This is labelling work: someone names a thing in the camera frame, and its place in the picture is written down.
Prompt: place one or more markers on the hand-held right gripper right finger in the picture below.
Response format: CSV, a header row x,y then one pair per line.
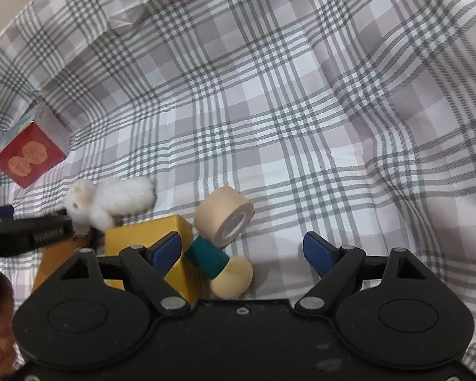
x,y
319,252

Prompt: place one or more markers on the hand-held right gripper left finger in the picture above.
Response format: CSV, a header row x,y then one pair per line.
x,y
164,252

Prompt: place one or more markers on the white fluffy plush toy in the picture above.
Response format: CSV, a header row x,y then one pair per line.
x,y
119,200

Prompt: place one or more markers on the person's left hand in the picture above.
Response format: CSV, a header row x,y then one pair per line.
x,y
2,325

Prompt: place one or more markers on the gold rectangular box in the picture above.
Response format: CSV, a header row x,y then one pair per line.
x,y
139,238

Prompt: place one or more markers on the green and cream wooden peg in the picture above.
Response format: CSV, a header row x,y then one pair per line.
x,y
208,258

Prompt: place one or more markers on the red box with gold print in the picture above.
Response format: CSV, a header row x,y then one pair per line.
x,y
27,158

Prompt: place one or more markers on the beige tape roll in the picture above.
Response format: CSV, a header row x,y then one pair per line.
x,y
218,212

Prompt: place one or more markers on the grey plaid bed sheet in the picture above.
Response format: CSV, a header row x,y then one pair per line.
x,y
285,107

